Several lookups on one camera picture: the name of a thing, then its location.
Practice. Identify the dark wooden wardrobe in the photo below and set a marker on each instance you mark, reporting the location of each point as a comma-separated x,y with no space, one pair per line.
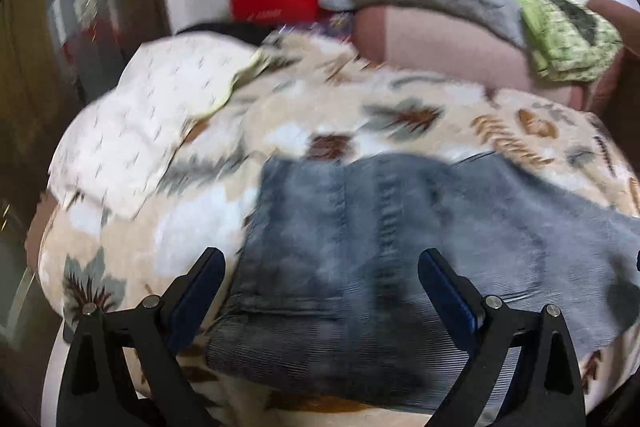
56,57

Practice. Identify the leaf pattern beige blanket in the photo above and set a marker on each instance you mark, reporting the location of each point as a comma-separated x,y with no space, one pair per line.
313,99

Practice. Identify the green patterned folded cloth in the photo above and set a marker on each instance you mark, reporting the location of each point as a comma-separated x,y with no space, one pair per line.
567,41

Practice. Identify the white patterned pillow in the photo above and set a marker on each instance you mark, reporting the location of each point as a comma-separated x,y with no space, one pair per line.
118,148

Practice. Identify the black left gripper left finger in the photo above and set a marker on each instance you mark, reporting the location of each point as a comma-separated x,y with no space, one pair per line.
122,367

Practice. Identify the grey blue denim pants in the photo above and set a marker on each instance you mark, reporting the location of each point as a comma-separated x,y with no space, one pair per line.
326,297

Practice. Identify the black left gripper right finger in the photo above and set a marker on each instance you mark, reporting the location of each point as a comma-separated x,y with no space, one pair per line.
545,389

